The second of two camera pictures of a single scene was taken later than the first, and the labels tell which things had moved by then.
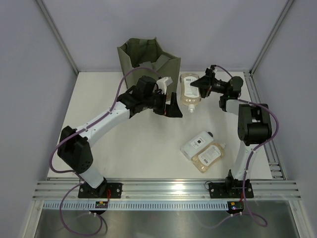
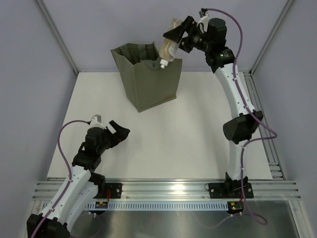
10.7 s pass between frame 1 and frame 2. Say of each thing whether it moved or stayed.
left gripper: moved
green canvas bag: moved
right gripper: moved
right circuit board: stayed
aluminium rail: stayed
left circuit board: stayed
